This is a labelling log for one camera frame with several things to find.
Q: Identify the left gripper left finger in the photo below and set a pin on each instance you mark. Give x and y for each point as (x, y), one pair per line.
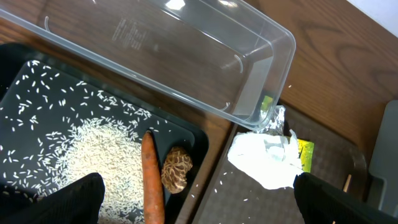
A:
(78, 202)

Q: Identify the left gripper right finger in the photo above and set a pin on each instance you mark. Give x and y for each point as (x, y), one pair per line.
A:
(319, 203)

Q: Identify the wooden chopstick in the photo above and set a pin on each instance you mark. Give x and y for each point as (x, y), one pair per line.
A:
(347, 183)

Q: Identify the yellow green snack packet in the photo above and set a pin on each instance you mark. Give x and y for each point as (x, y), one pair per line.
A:
(305, 154)

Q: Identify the white napkin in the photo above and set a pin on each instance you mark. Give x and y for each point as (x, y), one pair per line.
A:
(272, 161)

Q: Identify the orange carrot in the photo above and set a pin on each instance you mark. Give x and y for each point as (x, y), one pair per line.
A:
(154, 211)

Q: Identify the cooked white rice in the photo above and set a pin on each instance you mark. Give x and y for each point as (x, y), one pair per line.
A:
(107, 150)

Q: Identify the foil wrapper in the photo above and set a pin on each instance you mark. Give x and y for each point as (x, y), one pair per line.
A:
(275, 126)

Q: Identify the brown mushroom food scrap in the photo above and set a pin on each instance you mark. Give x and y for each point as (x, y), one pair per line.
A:
(175, 168)

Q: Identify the brown serving tray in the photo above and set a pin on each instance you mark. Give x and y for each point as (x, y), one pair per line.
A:
(234, 197)

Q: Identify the black plastic tray bin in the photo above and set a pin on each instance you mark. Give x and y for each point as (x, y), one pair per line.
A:
(42, 99)

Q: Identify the clear plastic bin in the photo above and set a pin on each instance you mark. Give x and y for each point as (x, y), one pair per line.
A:
(224, 57)

